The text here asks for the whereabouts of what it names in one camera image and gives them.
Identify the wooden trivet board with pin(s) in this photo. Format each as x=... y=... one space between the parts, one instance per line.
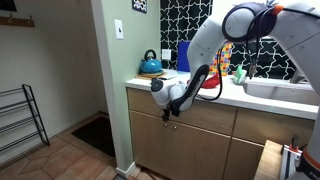
x=150 y=76

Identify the wooden coat hook rail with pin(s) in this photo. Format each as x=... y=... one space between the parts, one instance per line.
x=11 y=21

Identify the blue tea kettle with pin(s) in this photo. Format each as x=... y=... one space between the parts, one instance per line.
x=150 y=64

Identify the dark framed wall picture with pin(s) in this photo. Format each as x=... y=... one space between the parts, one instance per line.
x=8 y=5

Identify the green dish brush holder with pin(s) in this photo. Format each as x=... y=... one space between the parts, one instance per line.
x=240 y=75

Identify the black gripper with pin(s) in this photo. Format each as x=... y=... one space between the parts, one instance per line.
x=171 y=109

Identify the metal kitchen faucet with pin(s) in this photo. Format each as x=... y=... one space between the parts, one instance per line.
x=298 y=78

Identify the wooden right drawer front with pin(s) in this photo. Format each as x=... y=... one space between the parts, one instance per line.
x=258 y=126

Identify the wooden right cabinet door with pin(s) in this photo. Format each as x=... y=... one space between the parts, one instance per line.
x=243 y=160

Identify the patterned wall picture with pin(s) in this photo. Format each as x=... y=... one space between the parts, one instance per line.
x=139 y=5

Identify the red cloth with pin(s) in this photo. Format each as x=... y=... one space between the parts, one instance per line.
x=211 y=82

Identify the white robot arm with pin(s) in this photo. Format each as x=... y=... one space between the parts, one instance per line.
x=295 y=26

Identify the dark floor mat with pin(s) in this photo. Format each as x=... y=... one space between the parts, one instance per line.
x=98 y=134

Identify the white light switch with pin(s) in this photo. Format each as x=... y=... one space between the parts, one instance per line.
x=119 y=29

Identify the wooden drawer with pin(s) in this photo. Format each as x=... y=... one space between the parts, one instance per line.
x=258 y=126
x=210 y=116

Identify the blue cutting board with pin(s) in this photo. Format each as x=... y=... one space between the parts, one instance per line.
x=183 y=64

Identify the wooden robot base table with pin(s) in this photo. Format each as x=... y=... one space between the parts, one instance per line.
x=270 y=162

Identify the black metal shoe rack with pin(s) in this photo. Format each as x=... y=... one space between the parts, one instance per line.
x=20 y=118

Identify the white wall outlet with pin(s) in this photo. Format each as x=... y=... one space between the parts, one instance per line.
x=166 y=54

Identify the stainless steel sink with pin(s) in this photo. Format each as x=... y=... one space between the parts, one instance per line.
x=281 y=90

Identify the wooden cabinet double doors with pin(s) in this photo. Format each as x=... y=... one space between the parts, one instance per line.
x=177 y=151

